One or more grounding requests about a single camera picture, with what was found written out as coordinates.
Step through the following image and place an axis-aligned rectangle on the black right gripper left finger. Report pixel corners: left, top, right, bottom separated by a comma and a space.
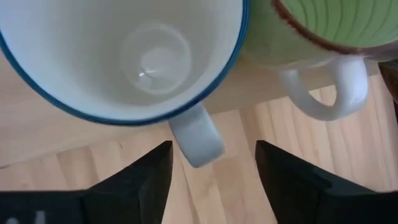
81, 140, 174, 224

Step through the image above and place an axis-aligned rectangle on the green glazed mug white handle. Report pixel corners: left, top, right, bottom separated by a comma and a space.
241, 0, 398, 121

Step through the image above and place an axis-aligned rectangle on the white enamel mug blue rim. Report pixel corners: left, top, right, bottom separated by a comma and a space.
0, 0, 251, 169

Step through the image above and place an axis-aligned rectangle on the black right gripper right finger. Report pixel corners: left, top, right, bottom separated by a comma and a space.
254, 139, 333, 224

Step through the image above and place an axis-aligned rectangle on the dark brown mug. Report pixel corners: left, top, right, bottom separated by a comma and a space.
377, 60, 398, 125

